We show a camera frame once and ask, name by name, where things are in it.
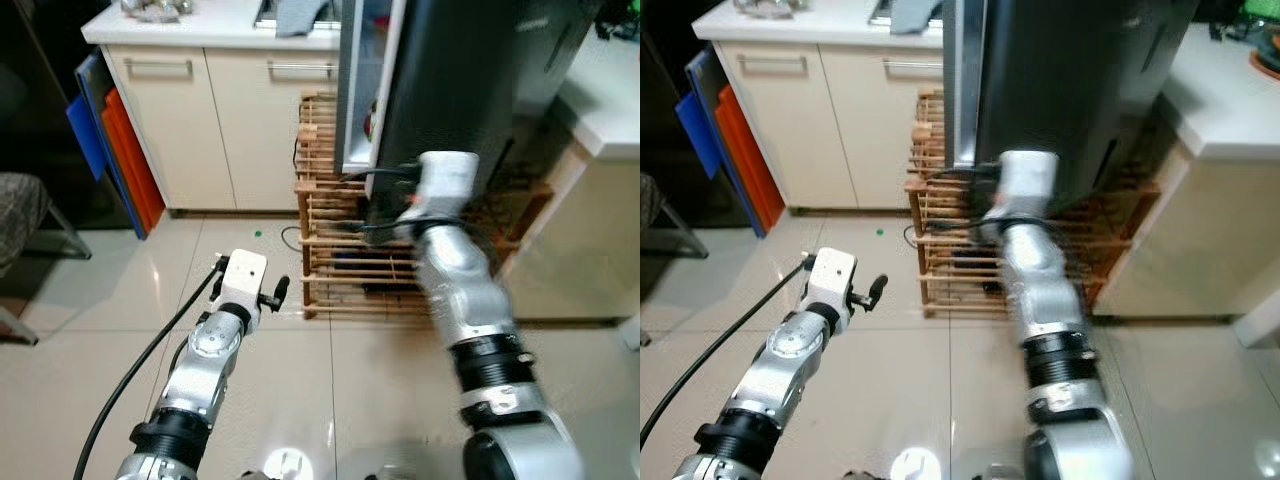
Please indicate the dark steel fridge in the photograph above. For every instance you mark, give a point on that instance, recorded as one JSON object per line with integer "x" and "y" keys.
{"x": 480, "y": 70}
{"x": 1080, "y": 70}

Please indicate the wooden slat rack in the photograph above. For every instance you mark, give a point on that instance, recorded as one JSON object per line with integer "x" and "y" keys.
{"x": 305, "y": 190}
{"x": 913, "y": 187}

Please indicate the brown round plate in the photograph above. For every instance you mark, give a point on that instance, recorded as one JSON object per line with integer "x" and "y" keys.
{"x": 1268, "y": 65}

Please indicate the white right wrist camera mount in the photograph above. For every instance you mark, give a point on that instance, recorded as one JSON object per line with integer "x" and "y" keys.
{"x": 1028, "y": 180}
{"x": 448, "y": 180}

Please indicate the grey board with blue edge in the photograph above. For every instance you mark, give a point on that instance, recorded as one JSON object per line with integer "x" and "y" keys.
{"x": 703, "y": 72}
{"x": 92, "y": 78}

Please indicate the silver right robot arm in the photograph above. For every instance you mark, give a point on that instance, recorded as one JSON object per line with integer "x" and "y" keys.
{"x": 1045, "y": 300}
{"x": 460, "y": 290}

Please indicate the dark glossy door panel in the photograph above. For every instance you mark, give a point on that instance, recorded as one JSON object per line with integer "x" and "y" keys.
{"x": 30, "y": 100}
{"x": 660, "y": 100}

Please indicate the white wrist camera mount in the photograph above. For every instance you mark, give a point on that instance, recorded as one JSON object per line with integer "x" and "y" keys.
{"x": 832, "y": 270}
{"x": 448, "y": 180}
{"x": 1028, "y": 180}
{"x": 243, "y": 272}

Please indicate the small blue board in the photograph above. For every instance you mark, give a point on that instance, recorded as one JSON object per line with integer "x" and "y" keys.
{"x": 85, "y": 135}
{"x": 697, "y": 135}

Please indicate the clear multicolour snack bag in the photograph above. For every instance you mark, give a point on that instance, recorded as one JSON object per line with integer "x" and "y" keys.
{"x": 787, "y": 8}
{"x": 175, "y": 10}

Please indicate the stainless steel hob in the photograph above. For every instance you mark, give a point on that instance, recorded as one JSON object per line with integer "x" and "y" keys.
{"x": 262, "y": 15}
{"x": 876, "y": 12}

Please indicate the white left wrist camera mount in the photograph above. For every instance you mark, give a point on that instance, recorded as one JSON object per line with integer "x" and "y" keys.
{"x": 832, "y": 270}
{"x": 243, "y": 272}

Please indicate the orange plastic board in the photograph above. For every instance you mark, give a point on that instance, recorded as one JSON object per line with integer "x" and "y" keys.
{"x": 135, "y": 170}
{"x": 750, "y": 165}

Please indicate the plaid cushion chair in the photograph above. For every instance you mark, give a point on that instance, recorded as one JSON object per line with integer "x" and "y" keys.
{"x": 648, "y": 200}
{"x": 20, "y": 215}

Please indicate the grey cloth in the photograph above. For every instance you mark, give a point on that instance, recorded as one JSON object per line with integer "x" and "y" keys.
{"x": 915, "y": 15}
{"x": 300, "y": 18}

